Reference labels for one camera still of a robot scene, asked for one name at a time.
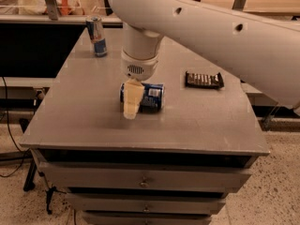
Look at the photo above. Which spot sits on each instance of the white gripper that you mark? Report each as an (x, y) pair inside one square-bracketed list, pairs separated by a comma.
[(140, 67)]

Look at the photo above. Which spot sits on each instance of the blue pepsi can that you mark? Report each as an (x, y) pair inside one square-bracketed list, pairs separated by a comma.
[(152, 99)]

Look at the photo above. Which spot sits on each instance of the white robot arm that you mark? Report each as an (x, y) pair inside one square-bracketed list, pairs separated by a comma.
[(261, 52)]

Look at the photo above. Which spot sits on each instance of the red bull can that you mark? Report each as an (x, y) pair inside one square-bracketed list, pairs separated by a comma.
[(96, 34)]

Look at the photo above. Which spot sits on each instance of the dark chocolate bar wrapper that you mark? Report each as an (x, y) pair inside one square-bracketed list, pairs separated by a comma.
[(203, 81)]

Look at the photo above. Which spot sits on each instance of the grey drawer cabinet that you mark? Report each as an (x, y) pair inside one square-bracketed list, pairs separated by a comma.
[(81, 121)]

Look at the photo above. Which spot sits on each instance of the top grey drawer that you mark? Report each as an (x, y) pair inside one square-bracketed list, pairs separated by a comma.
[(222, 180)]

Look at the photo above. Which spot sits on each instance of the grey drawer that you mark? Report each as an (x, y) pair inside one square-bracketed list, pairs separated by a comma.
[(145, 204), (222, 180), (105, 218)]

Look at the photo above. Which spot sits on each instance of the middle grey drawer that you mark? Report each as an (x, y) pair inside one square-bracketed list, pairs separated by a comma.
[(145, 204)]

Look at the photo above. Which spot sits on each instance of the orange white bag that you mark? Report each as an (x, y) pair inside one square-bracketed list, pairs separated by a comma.
[(38, 7)]

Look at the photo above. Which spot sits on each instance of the bottom grey drawer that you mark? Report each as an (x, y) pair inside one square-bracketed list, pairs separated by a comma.
[(105, 218)]

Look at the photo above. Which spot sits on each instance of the black stand leg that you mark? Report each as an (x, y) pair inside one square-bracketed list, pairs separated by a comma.
[(29, 181)]

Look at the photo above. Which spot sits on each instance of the metal rail shelf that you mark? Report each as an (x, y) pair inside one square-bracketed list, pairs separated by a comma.
[(13, 10)]

